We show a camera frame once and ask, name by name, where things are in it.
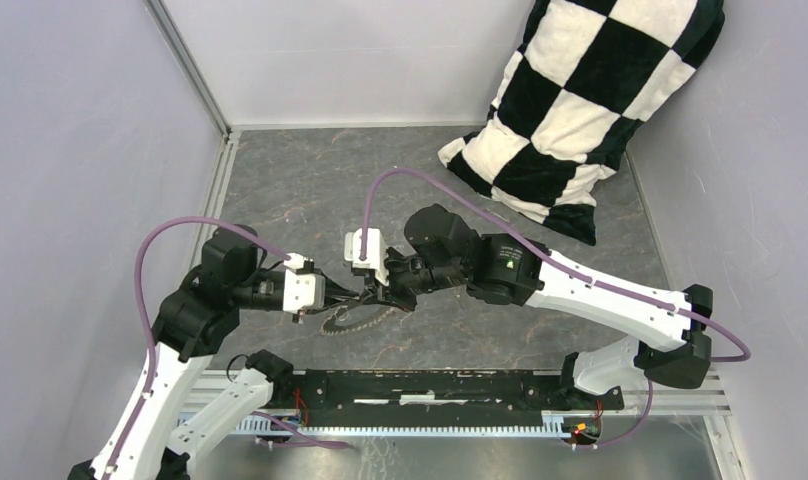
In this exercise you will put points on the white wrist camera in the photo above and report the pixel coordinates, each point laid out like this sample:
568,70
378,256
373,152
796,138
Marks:
303,285
367,252

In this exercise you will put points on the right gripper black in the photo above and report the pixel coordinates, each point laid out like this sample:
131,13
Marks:
394,297

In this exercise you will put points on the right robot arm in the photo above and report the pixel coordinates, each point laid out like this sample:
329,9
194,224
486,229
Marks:
662,342

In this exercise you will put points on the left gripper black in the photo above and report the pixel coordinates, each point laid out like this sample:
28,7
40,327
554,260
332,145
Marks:
334,287

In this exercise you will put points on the aluminium corner post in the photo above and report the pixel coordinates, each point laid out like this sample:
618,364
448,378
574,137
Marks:
185,59

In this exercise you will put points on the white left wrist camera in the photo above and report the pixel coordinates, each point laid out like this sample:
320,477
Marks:
303,285

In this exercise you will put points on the white slotted cable duct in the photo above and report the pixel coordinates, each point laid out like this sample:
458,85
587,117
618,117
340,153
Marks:
549,427

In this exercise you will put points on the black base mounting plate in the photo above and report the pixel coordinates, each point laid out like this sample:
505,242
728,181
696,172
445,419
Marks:
419,416

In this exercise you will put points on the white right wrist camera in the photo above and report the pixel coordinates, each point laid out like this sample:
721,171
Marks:
367,252

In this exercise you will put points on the aluminium frame rail front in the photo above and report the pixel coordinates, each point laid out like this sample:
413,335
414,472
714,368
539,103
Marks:
512,390

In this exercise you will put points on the metal disc with key rings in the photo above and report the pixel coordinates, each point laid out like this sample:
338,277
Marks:
346,318

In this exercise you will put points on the black and white checkered pillow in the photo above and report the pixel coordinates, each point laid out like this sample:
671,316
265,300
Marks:
586,76

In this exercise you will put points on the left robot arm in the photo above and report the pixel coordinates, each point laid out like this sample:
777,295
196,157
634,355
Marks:
237,271

